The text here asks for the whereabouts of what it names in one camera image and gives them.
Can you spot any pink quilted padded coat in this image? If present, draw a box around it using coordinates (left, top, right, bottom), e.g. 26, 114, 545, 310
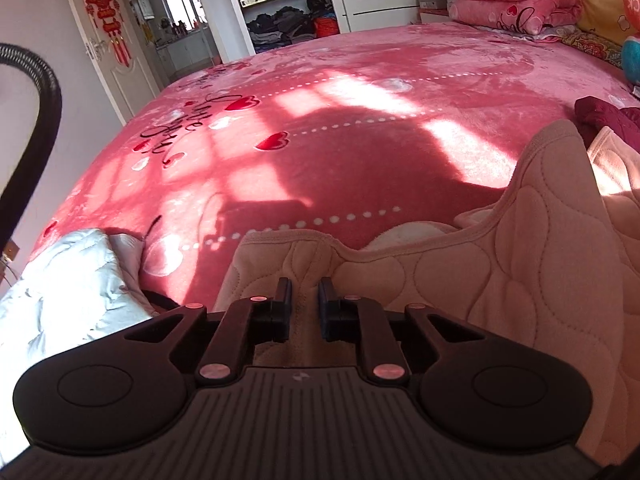
215, 120, 639, 465

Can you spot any white bedroom door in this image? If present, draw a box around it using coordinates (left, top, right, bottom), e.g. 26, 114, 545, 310
67, 0, 160, 124

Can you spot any dark folded clothes pile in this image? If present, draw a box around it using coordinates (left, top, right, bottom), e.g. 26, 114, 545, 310
246, 0, 340, 53

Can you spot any light blue puffer jacket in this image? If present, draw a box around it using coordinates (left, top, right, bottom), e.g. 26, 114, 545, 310
1, 229, 157, 465

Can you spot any pink heart print bedspread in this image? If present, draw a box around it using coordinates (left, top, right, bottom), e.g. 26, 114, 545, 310
36, 22, 637, 305

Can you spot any crimson quilted down jacket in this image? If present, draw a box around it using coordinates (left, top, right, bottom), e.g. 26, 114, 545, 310
574, 96, 640, 152

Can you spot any red chinese knot ornament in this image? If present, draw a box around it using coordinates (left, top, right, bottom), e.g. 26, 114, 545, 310
85, 0, 132, 67

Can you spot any red patterned bed sheet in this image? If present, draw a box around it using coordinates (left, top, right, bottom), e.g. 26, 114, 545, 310
496, 25, 623, 68

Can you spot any teal flower print bolster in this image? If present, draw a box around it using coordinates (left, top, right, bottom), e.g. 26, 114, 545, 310
622, 35, 640, 86

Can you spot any orange good luck bolster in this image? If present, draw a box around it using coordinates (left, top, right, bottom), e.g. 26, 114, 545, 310
623, 0, 640, 30

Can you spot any black corrugated cable hose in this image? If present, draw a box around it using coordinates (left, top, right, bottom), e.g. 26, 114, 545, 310
0, 42, 63, 256

